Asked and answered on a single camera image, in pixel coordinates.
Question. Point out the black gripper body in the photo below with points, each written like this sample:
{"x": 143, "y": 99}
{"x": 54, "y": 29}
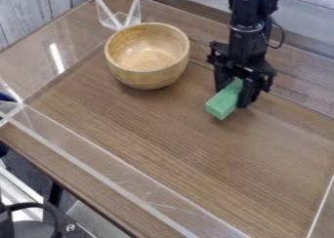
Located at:
{"x": 242, "y": 54}

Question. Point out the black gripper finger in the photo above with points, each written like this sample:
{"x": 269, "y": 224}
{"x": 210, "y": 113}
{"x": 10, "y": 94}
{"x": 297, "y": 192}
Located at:
{"x": 250, "y": 91}
{"x": 224, "y": 77}

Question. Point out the green rectangular block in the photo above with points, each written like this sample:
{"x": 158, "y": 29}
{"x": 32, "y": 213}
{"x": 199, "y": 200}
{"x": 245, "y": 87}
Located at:
{"x": 224, "y": 103}

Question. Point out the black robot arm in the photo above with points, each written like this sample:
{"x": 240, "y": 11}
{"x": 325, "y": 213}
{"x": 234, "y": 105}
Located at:
{"x": 249, "y": 12}

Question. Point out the brown wooden bowl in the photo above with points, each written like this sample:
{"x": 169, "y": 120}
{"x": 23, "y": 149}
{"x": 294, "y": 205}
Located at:
{"x": 147, "y": 55}

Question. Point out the black table leg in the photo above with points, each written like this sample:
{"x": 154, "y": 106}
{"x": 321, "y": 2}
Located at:
{"x": 55, "y": 195}

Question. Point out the clear acrylic tray wall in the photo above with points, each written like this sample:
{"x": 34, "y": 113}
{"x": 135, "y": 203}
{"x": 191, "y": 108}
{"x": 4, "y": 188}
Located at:
{"x": 155, "y": 164}

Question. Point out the grey metal base plate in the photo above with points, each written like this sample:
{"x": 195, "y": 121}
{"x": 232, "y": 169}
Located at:
{"x": 70, "y": 227}

